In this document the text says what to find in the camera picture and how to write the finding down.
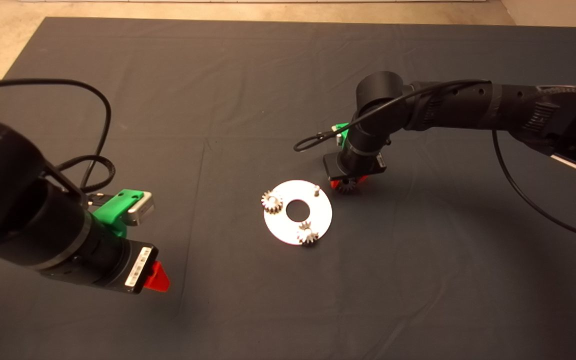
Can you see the steel planetary gear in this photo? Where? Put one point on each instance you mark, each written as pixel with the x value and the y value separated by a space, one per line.
pixel 349 187
pixel 271 202
pixel 308 234

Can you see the green left camera mount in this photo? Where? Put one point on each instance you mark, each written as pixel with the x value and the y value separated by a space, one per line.
pixel 113 210

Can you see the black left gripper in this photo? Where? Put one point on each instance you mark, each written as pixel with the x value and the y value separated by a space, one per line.
pixel 108 262

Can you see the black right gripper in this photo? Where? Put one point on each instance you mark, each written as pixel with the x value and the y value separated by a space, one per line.
pixel 355 165

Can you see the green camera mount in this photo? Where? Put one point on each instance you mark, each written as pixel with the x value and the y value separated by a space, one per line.
pixel 113 210
pixel 342 131

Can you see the dark grey table cloth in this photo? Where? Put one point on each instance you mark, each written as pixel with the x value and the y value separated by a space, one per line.
pixel 288 310

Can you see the green right camera mount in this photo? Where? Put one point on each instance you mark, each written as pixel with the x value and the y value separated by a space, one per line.
pixel 342 131

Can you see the silver left camera box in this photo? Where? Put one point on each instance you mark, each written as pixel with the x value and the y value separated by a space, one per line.
pixel 142 211

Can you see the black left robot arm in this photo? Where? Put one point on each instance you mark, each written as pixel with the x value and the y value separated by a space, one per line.
pixel 8 195

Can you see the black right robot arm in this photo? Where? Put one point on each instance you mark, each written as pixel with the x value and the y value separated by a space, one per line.
pixel 468 105

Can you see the round metal carrier plate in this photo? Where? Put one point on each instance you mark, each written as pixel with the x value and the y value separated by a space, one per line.
pixel 283 227

